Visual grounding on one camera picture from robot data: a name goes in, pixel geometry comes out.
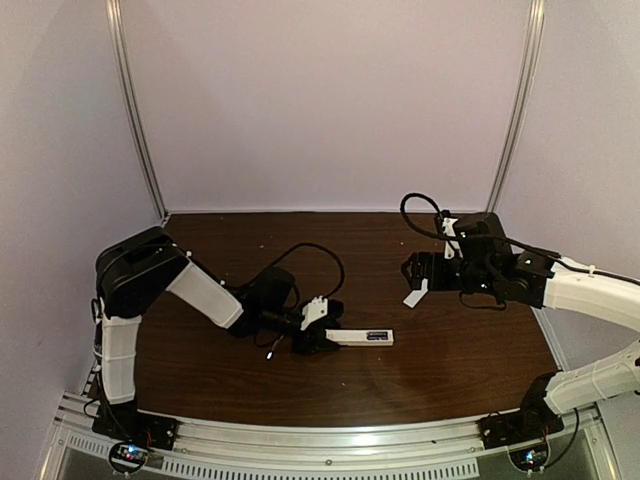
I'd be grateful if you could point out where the right aluminium frame post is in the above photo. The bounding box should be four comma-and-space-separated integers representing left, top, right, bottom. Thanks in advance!
486, 0, 546, 212

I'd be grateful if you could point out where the black camera cable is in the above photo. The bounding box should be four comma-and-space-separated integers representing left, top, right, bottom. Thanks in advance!
399, 192, 561, 261
272, 242, 346, 301

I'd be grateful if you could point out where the left black camera cable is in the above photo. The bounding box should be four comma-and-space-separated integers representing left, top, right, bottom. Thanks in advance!
272, 242, 346, 301

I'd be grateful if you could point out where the clear handle small screwdriver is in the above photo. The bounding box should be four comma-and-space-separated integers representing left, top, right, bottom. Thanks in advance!
265, 335, 285, 361

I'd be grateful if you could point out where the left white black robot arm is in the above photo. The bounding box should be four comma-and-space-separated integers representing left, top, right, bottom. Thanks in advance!
91, 227, 344, 440

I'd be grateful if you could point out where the aluminium front rail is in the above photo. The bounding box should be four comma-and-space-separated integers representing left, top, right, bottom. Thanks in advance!
49, 394, 616, 480

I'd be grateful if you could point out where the aluminium frame post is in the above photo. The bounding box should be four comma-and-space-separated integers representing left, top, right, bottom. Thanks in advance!
486, 0, 546, 212
105, 0, 169, 222

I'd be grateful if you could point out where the right black camera cable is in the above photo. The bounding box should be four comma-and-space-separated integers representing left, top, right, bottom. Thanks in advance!
399, 192, 561, 261

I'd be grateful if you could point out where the white remote back cover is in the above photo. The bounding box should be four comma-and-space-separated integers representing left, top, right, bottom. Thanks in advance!
403, 279, 429, 309

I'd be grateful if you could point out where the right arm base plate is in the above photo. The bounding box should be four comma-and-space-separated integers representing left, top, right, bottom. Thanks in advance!
476, 410, 564, 450

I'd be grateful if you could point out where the left aluminium frame post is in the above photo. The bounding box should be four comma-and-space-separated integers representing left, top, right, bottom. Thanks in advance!
105, 0, 169, 222

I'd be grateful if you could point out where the white remote control body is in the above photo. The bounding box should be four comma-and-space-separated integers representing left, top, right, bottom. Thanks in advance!
325, 329, 395, 347

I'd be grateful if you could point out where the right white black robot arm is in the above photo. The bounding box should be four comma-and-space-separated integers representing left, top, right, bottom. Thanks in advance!
401, 212, 639, 436

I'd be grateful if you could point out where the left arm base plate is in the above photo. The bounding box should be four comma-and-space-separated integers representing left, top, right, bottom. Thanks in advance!
92, 407, 178, 451

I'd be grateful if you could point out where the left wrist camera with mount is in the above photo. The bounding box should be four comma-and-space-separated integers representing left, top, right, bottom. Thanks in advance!
300, 296, 328, 331

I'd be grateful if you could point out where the perforated white cable duct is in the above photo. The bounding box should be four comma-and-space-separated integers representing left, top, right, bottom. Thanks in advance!
56, 434, 480, 479

